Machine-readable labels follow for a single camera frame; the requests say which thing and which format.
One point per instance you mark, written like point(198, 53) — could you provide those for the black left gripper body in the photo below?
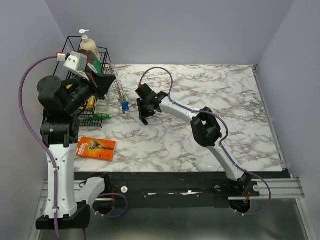
point(79, 92)

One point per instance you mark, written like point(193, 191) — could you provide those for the metal numbered key ring disc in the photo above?
point(117, 84)

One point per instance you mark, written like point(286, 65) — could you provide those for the key with blue tag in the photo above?
point(125, 106)

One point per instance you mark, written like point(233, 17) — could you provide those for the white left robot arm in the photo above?
point(65, 208)

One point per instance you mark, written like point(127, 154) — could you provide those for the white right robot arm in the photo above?
point(205, 129)

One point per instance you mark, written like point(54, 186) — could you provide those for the yellow Lays chips bag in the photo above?
point(89, 104)

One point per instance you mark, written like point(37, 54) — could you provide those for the brown and green bag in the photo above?
point(92, 59)

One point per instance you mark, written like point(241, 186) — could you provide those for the green white packet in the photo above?
point(98, 112)

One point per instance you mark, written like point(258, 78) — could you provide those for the pump lotion bottle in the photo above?
point(88, 44)

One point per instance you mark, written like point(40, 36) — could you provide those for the orange razor package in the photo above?
point(97, 149)

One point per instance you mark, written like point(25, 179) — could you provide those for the black wire basket rack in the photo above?
point(53, 96)

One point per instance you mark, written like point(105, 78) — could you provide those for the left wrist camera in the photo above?
point(75, 62)

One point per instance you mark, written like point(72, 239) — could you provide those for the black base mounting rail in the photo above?
point(172, 189)

